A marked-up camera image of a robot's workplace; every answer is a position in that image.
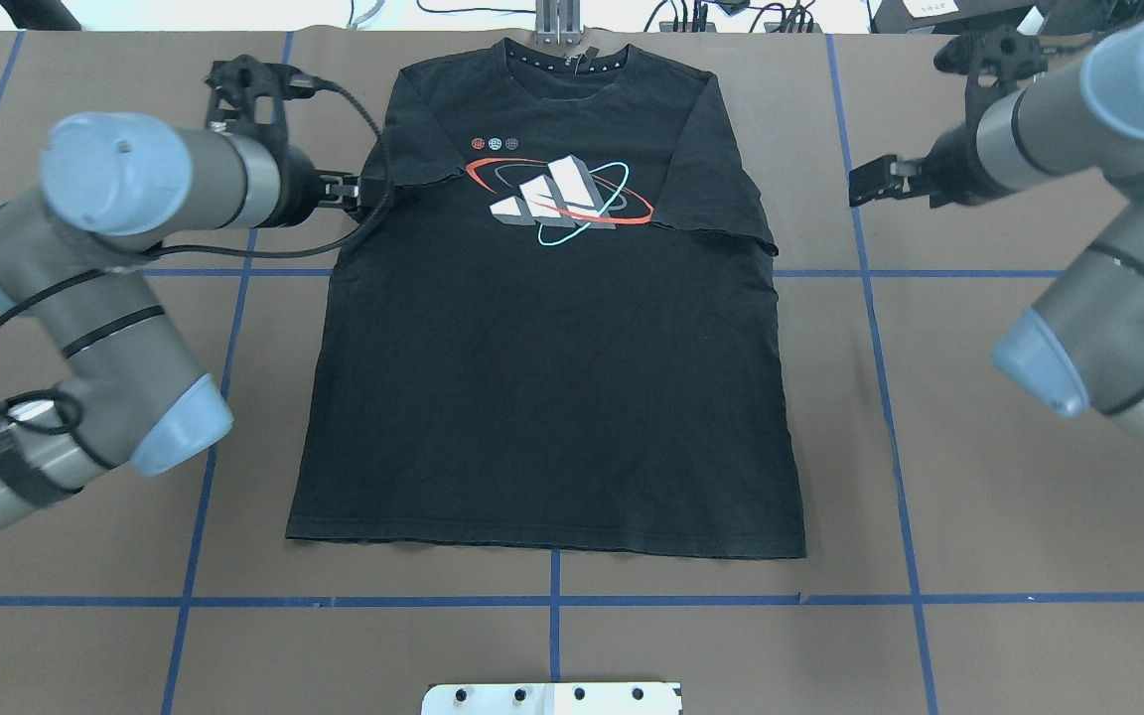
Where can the black graphic t-shirt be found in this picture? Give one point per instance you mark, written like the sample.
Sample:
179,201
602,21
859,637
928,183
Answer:
564,333

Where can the aluminium frame post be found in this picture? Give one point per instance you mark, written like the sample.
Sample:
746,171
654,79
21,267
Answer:
558,23

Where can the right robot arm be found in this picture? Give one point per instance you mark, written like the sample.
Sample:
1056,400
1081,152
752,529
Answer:
1036,114

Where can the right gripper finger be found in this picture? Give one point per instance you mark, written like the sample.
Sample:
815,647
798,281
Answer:
872,181

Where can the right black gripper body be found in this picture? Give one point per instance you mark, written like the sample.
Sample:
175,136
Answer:
950,169

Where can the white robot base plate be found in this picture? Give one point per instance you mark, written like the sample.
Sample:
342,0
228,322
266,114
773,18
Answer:
585,697

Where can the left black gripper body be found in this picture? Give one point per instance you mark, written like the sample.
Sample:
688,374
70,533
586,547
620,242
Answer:
300,189

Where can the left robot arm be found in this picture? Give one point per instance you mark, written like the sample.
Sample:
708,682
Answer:
112,187

